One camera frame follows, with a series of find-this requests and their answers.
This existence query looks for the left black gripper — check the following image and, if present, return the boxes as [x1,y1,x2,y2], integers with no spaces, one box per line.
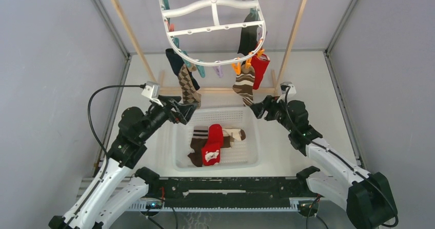
[138,95,198,143]

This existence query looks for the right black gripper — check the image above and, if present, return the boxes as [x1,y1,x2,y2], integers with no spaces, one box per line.
[250,94,295,133]

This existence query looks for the brown cream striped sock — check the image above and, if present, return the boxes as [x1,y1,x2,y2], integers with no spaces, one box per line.
[222,128,246,148]

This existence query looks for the red sock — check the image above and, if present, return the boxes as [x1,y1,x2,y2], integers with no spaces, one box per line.
[201,124,224,166]
[251,54,270,90]

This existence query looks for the black sock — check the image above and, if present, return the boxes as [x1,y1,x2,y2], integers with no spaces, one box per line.
[238,25,258,56]

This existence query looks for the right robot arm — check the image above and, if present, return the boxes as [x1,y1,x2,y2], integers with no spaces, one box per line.
[250,96,399,228]

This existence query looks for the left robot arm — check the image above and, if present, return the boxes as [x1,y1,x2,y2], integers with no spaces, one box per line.
[49,96,198,228]

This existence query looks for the white oval clip hanger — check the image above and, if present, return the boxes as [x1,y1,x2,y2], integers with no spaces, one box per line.
[159,0,267,74]

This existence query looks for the argyle brown sock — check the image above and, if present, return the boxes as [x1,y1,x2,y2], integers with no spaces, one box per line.
[177,64,201,108]

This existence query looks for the brown white wavy sock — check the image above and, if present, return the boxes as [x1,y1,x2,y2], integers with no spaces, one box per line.
[232,65,255,106]

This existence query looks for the santa pattern dark sock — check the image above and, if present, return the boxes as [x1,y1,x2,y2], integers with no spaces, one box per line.
[165,48,200,90]

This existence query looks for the white plastic laundry basket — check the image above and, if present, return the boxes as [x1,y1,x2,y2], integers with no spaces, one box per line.
[171,106,261,171]

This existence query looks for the wooden drying rack frame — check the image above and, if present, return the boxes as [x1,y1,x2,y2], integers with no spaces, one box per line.
[103,0,314,118]

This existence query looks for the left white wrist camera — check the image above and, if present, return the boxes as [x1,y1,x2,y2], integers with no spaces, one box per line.
[141,81,164,107]

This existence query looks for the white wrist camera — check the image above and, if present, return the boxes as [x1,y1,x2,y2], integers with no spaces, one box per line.
[141,81,164,107]
[278,82,296,102]

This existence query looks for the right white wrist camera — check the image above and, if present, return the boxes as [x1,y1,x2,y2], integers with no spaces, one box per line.
[278,82,296,102]

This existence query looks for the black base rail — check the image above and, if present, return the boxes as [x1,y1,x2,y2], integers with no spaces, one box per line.
[148,177,317,205]

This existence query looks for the white cable duct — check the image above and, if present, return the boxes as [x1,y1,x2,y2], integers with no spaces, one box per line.
[124,199,300,212]

